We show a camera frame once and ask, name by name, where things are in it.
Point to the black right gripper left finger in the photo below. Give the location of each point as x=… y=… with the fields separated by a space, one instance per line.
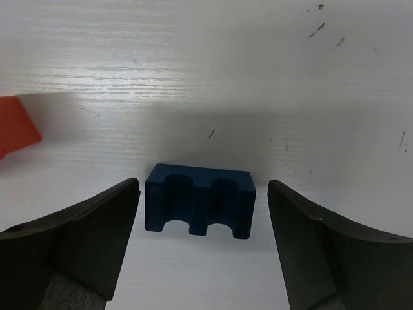
x=72 y=258

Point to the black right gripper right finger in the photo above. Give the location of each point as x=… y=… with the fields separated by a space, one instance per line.
x=328 y=259

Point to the red arch block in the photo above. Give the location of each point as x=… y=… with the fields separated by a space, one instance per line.
x=17 y=129

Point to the blue double arch block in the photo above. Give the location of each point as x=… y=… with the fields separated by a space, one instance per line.
x=200 y=197

